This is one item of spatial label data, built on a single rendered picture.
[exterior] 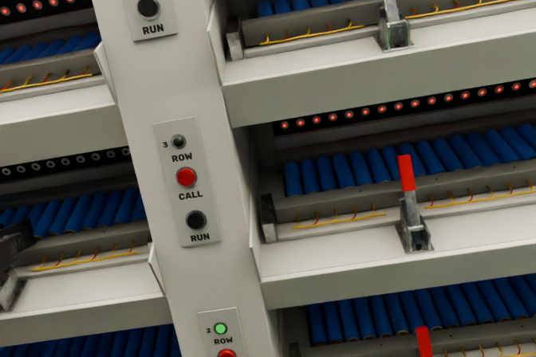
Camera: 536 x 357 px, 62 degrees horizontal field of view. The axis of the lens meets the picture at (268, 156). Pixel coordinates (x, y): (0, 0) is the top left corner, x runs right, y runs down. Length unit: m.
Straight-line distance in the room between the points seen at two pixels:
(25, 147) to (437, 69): 0.39
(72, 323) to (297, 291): 0.24
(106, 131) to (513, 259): 0.41
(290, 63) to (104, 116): 0.18
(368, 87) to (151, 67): 0.19
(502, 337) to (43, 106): 0.56
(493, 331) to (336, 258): 0.23
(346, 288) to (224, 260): 0.13
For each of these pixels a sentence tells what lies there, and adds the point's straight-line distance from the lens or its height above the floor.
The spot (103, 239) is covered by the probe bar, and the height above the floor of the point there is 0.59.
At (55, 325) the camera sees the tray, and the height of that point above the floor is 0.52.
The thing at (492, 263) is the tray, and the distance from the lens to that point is 0.50.
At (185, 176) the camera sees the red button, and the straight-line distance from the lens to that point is 0.42.
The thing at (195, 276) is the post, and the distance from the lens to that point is 0.46.
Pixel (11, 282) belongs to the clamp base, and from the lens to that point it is 0.57.
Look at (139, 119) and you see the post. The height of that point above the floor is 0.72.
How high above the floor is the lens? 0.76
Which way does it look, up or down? 13 degrees down
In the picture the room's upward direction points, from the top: 10 degrees counter-clockwise
